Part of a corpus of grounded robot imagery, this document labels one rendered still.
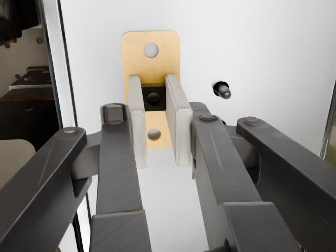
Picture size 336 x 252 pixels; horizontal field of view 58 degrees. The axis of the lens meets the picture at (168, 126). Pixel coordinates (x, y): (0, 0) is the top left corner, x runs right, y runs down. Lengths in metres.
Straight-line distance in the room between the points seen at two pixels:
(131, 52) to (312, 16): 0.12
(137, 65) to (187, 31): 0.04
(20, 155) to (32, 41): 0.29
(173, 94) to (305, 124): 0.13
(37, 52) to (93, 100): 0.33
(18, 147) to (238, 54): 0.18
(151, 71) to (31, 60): 0.36
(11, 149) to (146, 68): 0.13
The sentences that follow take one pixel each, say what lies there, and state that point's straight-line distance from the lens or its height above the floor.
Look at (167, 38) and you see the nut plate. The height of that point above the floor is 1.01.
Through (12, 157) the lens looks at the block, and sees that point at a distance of 0.28.
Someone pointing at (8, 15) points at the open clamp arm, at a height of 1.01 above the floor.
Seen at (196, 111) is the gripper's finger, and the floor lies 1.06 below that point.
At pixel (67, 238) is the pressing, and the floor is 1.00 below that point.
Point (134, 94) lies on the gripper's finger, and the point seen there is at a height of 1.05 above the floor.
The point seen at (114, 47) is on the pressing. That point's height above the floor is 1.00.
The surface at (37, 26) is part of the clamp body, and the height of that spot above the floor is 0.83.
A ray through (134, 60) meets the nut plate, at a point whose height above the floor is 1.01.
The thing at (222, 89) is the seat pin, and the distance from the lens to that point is 0.21.
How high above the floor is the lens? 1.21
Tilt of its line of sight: 66 degrees down
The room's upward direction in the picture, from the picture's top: 165 degrees clockwise
